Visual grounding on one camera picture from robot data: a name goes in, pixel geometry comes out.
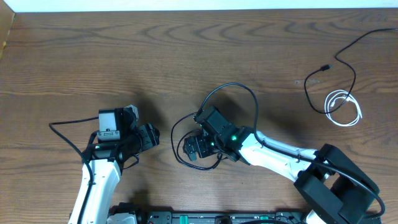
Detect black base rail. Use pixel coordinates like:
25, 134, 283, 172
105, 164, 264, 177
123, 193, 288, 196
106, 203, 323, 224

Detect black USB cable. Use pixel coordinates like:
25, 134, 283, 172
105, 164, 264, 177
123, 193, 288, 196
303, 27, 398, 115
170, 111, 224, 171

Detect white USB cable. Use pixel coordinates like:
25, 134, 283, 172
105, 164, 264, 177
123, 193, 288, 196
323, 89, 363, 128

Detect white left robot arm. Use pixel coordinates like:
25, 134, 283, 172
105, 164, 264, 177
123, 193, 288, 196
68, 123, 160, 224

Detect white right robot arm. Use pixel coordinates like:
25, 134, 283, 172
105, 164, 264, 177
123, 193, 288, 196
183, 127, 385, 223

